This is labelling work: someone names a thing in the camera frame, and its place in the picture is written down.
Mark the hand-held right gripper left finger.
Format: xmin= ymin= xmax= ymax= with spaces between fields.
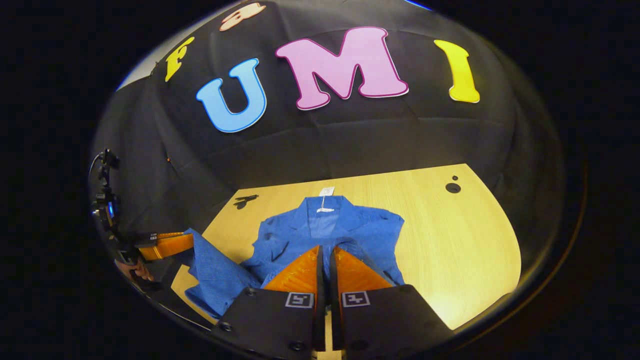
xmin=212 ymin=244 xmax=326 ymax=360

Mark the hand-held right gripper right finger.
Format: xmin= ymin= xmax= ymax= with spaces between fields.
xmin=329 ymin=245 xmax=453 ymax=360

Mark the blue jacket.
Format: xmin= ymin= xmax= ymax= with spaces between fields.
xmin=181 ymin=195 xmax=406 ymax=321

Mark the black backdrop cloth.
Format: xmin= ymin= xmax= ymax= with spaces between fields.
xmin=90 ymin=0 xmax=566 ymax=236

